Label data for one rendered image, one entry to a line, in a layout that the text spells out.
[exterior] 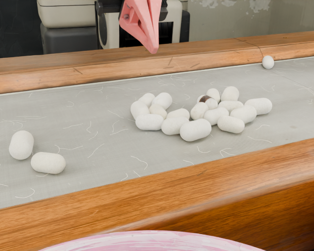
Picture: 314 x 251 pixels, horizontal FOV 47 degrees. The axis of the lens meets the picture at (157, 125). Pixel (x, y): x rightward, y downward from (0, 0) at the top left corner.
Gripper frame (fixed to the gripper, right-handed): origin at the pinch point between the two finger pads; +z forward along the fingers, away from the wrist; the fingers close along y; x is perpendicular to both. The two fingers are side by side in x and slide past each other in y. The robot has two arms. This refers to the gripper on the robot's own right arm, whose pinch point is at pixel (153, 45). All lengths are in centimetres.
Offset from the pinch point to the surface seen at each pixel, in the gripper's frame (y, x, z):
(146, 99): -2.1, 2.4, 6.3
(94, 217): -14.0, -11.4, 21.4
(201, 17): 120, 149, -128
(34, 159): -16.7, -3.6, 13.8
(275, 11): 180, 141, -124
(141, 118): -4.8, -0.8, 10.2
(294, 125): 12.5, -3.2, 15.2
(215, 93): 7.0, 1.3, 7.4
